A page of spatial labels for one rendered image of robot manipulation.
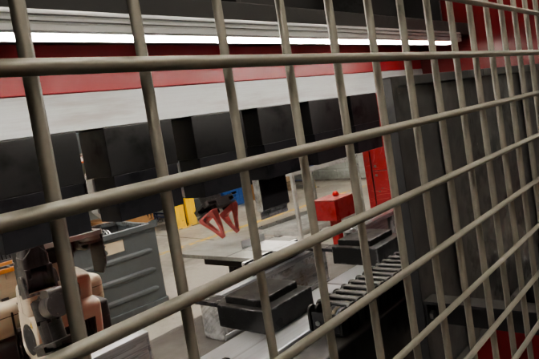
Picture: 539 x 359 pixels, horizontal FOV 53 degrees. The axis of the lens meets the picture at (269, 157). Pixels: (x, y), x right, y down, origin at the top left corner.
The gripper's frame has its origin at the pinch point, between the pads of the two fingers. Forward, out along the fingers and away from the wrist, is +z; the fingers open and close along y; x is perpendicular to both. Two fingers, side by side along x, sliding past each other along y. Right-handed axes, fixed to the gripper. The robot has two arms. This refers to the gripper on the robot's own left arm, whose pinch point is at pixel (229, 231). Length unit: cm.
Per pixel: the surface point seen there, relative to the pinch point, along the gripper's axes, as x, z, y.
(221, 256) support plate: -4.4, 6.0, -10.4
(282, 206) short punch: -19.1, 3.5, 1.5
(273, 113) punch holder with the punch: -33.7, -14.5, -1.2
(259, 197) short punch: -21.4, 0.1, -6.7
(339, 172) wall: 443, -138, 737
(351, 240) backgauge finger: -36.1, 19.8, -5.3
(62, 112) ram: -36, -19, -53
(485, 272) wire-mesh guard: -92, 29, -75
